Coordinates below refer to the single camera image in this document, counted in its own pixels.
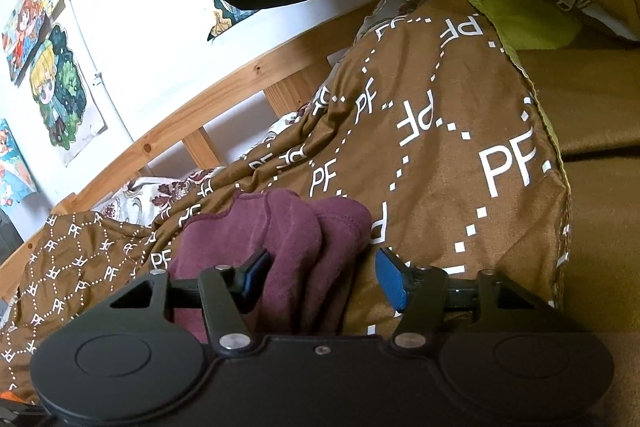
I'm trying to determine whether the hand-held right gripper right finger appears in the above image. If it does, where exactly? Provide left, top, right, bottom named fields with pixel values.
left=374, top=247, right=552, bottom=352

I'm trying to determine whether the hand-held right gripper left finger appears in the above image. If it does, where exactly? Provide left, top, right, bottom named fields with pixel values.
left=100, top=249, right=274, bottom=354

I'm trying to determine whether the maroon cloth garment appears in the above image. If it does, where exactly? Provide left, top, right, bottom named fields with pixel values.
left=169, top=189, right=374, bottom=344

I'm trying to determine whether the brown printed blanket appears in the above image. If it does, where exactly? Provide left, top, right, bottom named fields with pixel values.
left=0, top=0, right=573, bottom=390

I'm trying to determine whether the brown mattress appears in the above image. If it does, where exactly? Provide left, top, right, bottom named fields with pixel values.
left=515, top=36, right=640, bottom=427

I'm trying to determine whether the green cloth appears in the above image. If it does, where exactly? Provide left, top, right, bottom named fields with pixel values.
left=459, top=0, right=582, bottom=178

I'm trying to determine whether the blue and orange wall poster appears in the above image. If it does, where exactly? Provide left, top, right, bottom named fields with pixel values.
left=0, top=119, right=39, bottom=208

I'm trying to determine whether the blond figure wall poster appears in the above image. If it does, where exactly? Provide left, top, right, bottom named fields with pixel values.
left=29, top=24, right=109, bottom=166

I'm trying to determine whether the red figure wall poster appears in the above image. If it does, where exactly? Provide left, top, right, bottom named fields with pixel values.
left=2, top=0, right=52, bottom=84

